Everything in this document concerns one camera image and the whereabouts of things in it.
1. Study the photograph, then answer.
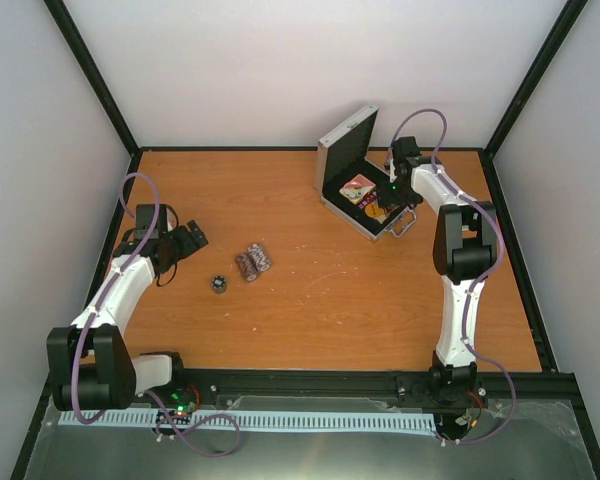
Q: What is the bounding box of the small dark chip stack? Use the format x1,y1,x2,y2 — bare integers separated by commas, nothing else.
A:
211,275,228,294

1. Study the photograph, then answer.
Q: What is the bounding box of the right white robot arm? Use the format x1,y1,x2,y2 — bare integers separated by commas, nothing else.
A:
378,137,501,407

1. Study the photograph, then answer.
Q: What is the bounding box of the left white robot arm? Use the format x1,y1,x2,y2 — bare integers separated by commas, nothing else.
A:
46,204,208,413

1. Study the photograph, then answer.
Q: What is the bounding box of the red dice row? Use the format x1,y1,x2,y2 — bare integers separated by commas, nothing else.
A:
357,192,377,209

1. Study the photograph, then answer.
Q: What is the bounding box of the orange button in case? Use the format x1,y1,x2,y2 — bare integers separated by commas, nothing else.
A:
364,203,386,223

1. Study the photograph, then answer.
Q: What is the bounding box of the red playing card deck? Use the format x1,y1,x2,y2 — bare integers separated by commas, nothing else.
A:
339,174,375,205

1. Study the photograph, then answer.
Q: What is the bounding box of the clear dealer puck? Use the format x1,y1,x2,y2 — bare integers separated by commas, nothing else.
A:
339,181,365,202

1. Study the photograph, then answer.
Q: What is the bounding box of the aluminium poker case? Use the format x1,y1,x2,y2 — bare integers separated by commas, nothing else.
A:
314,104,417,242

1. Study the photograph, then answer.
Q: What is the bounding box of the black front rail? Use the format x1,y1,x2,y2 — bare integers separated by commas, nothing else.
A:
175,368,430,404

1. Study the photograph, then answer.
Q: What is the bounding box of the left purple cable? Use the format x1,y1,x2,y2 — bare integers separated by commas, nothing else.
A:
72,171,242,457

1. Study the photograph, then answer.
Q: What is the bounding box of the purple cable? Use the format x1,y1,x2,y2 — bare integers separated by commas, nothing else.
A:
388,108,517,446
72,171,242,457

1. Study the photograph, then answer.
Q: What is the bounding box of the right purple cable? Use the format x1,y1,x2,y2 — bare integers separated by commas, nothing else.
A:
388,108,517,446

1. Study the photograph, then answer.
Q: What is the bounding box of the light blue cable duct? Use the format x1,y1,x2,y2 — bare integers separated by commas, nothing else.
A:
57,407,436,436

